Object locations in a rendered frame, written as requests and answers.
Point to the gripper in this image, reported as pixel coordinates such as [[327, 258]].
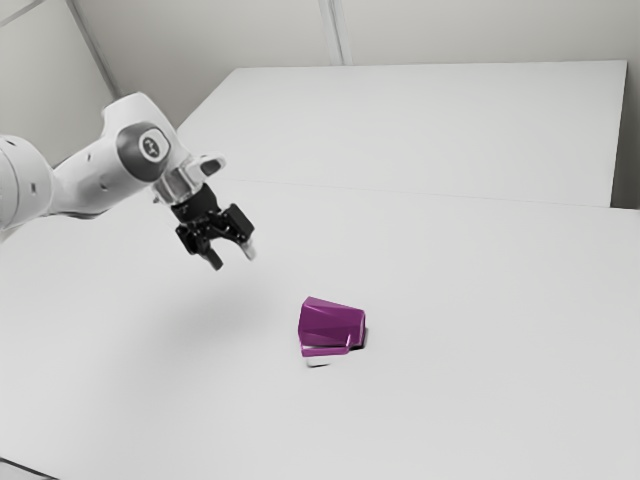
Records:
[[200, 212]]

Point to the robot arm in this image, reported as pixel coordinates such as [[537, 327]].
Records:
[[85, 170]]

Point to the purple faceted mug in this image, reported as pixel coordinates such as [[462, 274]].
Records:
[[327, 325]]

